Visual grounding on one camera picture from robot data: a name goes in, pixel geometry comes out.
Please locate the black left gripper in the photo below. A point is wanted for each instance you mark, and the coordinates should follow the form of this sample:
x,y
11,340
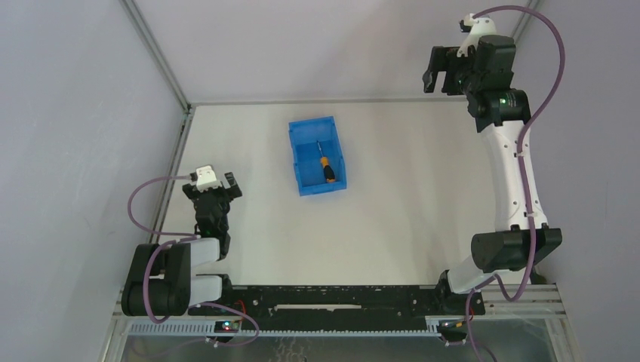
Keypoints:
x,y
212,193

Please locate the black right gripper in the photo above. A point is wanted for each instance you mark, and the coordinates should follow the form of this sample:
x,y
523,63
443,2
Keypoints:
x,y
447,69

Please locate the orange black handled screwdriver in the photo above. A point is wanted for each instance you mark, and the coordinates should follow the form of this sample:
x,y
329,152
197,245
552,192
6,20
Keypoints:
x,y
327,169

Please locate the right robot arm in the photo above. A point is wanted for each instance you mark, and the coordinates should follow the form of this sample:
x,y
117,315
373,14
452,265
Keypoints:
x,y
502,114

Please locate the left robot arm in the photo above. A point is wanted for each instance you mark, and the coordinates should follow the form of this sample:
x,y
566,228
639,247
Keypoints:
x,y
161,281

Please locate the blue plastic bin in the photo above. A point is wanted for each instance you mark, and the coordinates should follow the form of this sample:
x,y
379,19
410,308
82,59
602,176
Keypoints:
x,y
303,136

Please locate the small electronics board with leds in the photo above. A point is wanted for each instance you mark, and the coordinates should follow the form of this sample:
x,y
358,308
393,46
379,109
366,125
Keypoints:
x,y
227,326

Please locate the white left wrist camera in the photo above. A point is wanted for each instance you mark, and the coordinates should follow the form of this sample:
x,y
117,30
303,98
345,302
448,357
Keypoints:
x,y
206,178

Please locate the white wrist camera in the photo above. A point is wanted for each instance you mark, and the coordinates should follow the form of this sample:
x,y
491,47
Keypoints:
x,y
206,178
475,28

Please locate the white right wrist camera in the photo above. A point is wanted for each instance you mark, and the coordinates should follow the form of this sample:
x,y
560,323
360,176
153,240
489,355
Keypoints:
x,y
475,28

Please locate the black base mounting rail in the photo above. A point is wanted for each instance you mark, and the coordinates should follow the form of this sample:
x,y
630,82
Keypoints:
x,y
369,309

